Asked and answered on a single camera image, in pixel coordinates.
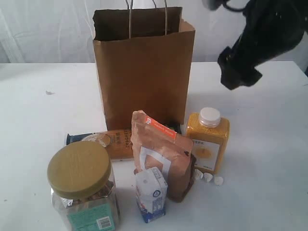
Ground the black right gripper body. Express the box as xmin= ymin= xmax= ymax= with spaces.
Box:
xmin=231 ymin=0 xmax=308 ymax=67

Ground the yellow grain bottle white cap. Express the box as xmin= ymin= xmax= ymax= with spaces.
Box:
xmin=186 ymin=107 xmax=230 ymax=174

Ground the brown paper pouch orange label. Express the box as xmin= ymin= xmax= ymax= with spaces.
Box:
xmin=130 ymin=110 xmax=196 ymax=203

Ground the brown paper bag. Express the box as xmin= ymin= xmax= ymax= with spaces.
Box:
xmin=93 ymin=6 xmax=195 ymax=130

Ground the white crumpled bit middle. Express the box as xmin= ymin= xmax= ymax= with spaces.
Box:
xmin=203 ymin=172 xmax=213 ymax=183

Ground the white crumpled bit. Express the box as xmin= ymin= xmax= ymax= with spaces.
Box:
xmin=203 ymin=172 xmax=213 ymax=183
xmin=193 ymin=169 xmax=204 ymax=180
xmin=214 ymin=176 xmax=224 ymax=186

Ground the white crumpled bit left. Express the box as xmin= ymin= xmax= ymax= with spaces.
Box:
xmin=193 ymin=169 xmax=204 ymax=180

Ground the white crumpled bit right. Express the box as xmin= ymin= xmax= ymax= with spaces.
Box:
xmin=214 ymin=176 xmax=224 ymax=186

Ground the spaghetti packet blue orange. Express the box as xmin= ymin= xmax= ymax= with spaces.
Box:
xmin=66 ymin=129 xmax=133 ymax=161

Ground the small white blue carton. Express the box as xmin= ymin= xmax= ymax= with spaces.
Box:
xmin=136 ymin=167 xmax=168 ymax=223

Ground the clear jar gold lid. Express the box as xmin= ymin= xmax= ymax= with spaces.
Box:
xmin=47 ymin=141 xmax=120 ymax=231

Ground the small white paper scrap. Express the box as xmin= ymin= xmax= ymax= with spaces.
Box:
xmin=45 ymin=91 xmax=55 ymax=95

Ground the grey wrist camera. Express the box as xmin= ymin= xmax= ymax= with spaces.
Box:
xmin=202 ymin=0 xmax=224 ymax=11

